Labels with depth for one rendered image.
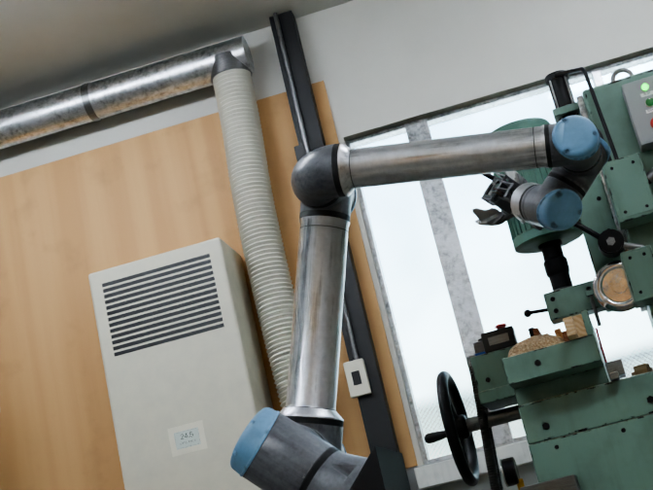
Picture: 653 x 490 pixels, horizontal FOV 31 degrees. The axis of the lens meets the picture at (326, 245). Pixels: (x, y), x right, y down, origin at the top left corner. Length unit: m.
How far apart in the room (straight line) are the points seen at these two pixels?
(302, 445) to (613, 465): 0.72
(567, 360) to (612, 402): 0.15
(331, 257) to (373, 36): 2.22
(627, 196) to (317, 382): 0.84
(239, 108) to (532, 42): 1.15
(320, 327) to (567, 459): 0.62
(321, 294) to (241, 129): 1.99
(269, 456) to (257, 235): 2.08
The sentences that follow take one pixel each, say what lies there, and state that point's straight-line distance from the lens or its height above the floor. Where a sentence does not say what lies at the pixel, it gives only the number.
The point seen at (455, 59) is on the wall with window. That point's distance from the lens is 4.62.
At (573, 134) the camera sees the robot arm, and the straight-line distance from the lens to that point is 2.42.
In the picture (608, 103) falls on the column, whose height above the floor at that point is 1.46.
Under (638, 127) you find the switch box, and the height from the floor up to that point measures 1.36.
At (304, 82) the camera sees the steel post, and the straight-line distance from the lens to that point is 4.60.
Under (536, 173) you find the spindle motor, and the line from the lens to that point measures 2.95.
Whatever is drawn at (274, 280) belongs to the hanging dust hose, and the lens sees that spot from 4.29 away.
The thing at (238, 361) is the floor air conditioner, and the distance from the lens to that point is 4.15.
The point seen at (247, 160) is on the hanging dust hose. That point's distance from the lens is 4.45.
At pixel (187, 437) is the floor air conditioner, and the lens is 4.17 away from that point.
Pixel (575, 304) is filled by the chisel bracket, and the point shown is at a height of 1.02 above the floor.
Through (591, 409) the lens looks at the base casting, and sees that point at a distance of 2.69.
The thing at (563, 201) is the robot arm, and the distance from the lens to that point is 2.52.
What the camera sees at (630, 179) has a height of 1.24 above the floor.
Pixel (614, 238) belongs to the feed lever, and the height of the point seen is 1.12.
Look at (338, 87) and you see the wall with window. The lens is 4.65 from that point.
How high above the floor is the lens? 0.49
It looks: 16 degrees up
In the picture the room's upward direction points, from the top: 13 degrees counter-clockwise
